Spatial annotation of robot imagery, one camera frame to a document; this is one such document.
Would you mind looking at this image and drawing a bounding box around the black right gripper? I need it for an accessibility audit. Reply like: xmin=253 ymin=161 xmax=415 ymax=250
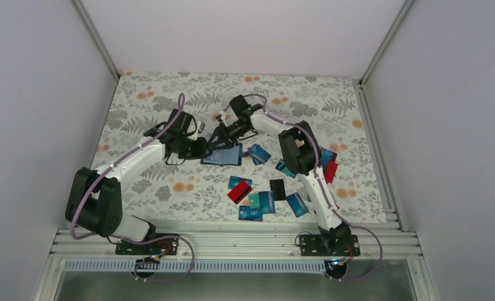
xmin=207 ymin=120 xmax=251 ymax=151

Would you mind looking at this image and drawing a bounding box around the blue denim card holder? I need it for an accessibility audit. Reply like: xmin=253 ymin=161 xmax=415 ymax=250
xmin=201 ymin=144 xmax=242 ymax=166

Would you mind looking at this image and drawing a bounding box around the blue logo card front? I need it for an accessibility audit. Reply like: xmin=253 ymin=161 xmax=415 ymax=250
xmin=238 ymin=206 xmax=263 ymax=222

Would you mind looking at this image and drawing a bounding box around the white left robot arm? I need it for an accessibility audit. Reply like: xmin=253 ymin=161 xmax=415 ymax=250
xmin=65 ymin=109 xmax=209 ymax=254

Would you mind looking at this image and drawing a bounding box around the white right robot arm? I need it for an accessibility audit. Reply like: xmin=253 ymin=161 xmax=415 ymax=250
xmin=208 ymin=94 xmax=350 ymax=255

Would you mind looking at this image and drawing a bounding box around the blue card with silver stripe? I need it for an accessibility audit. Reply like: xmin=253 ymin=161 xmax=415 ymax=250
xmin=247 ymin=144 xmax=271 ymax=166

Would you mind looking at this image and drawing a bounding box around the blue card with logo centre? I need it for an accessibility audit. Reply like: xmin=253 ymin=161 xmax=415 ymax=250
xmin=227 ymin=176 xmax=253 ymax=189

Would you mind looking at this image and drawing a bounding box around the red card centre pile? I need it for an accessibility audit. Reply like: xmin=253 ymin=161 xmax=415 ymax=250
xmin=227 ymin=182 xmax=253 ymax=204

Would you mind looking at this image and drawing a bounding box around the blue card under teal card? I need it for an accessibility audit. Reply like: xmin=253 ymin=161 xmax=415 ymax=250
xmin=276 ymin=159 xmax=296 ymax=179

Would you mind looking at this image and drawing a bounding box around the teal card in pile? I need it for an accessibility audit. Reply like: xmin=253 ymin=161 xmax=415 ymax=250
xmin=248 ymin=193 xmax=261 ymax=209

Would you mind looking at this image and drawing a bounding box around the black card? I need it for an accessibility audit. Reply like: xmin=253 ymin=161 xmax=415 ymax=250
xmin=269 ymin=179 xmax=286 ymax=201

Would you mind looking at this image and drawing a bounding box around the blue striped card pile centre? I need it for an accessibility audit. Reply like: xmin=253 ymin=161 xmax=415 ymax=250
xmin=258 ymin=191 xmax=276 ymax=214

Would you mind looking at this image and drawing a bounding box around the blue card right of pile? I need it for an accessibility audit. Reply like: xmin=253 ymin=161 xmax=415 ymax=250
xmin=286 ymin=192 xmax=309 ymax=218

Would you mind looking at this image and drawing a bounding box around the blue card far right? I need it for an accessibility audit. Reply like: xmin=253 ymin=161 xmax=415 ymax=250
xmin=320 ymin=148 xmax=337 ymax=168

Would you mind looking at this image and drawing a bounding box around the floral patterned table mat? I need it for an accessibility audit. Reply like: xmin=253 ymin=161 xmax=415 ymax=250
xmin=75 ymin=71 xmax=392 ymax=225

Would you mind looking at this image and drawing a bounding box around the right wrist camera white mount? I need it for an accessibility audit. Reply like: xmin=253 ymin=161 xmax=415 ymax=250
xmin=215 ymin=112 xmax=227 ymax=125

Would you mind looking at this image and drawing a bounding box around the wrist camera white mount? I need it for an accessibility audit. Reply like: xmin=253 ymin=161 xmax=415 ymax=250
xmin=196 ymin=121 xmax=206 ymax=134
xmin=215 ymin=112 xmax=227 ymax=125

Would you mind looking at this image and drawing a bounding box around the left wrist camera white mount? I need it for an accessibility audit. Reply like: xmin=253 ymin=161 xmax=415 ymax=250
xmin=196 ymin=121 xmax=206 ymax=134

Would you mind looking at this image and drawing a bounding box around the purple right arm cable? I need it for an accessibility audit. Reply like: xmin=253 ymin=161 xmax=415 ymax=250
xmin=224 ymin=93 xmax=385 ymax=283

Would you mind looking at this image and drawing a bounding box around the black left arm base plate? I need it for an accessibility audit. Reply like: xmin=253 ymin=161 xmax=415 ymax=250
xmin=115 ymin=233 xmax=179 ymax=256

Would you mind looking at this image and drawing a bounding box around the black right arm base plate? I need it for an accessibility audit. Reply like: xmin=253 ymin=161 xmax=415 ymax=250
xmin=296 ymin=233 xmax=361 ymax=257

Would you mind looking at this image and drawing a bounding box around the aluminium rail frame front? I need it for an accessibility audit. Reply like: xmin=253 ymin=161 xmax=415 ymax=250
xmin=50 ymin=220 xmax=422 ymax=260

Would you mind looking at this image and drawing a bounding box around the grey slotted cable duct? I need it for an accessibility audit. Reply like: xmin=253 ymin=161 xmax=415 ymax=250
xmin=63 ymin=258 xmax=342 ymax=274

